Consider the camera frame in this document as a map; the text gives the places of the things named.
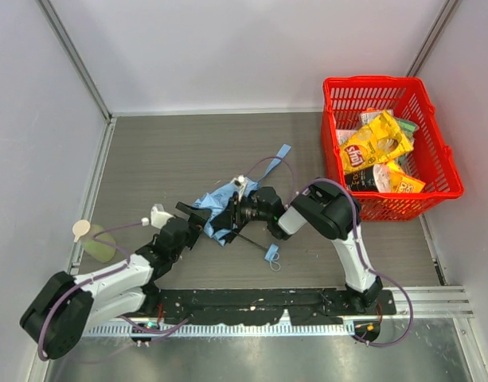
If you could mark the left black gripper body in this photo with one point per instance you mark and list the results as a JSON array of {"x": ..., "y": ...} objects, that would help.
[{"x": 191, "y": 229}]

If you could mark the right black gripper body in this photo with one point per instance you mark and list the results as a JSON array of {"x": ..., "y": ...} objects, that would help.
[{"x": 233, "y": 216}]

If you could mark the light blue folding umbrella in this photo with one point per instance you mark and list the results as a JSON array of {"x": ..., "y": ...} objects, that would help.
[{"x": 219, "y": 199}]

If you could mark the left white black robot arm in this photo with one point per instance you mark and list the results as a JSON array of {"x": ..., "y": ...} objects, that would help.
[{"x": 68, "y": 306}]

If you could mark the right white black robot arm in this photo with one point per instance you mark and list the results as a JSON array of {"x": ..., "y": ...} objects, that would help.
[{"x": 329, "y": 210}]

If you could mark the green bottle beige cap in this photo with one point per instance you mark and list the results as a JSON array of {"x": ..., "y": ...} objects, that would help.
[{"x": 97, "y": 243}]

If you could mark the black snack bag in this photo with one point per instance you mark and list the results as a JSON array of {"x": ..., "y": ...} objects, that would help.
[{"x": 362, "y": 180}]

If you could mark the white red snack packet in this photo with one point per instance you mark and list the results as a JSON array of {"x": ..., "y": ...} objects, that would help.
[{"x": 343, "y": 136}]

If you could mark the yellow Lays chip bag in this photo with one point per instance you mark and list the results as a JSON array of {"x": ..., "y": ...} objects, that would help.
[{"x": 377, "y": 142}]

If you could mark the yellow orange snack bag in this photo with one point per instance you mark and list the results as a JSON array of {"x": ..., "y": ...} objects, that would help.
[{"x": 390, "y": 178}]

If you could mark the green snack packet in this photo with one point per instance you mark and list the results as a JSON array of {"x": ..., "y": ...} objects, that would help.
[{"x": 408, "y": 127}]

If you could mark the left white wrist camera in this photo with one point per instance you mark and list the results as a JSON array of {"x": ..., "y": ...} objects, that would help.
[{"x": 158, "y": 217}]

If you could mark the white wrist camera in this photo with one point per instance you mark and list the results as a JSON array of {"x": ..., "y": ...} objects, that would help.
[
  {"x": 240, "y": 184},
  {"x": 158, "y": 217}
]

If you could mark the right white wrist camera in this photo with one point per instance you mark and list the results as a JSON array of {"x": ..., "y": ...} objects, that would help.
[{"x": 240, "y": 184}]

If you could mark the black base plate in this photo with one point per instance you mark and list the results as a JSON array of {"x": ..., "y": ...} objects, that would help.
[{"x": 305, "y": 306}]

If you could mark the aluminium front rail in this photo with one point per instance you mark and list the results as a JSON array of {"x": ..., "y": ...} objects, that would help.
[{"x": 281, "y": 329}]

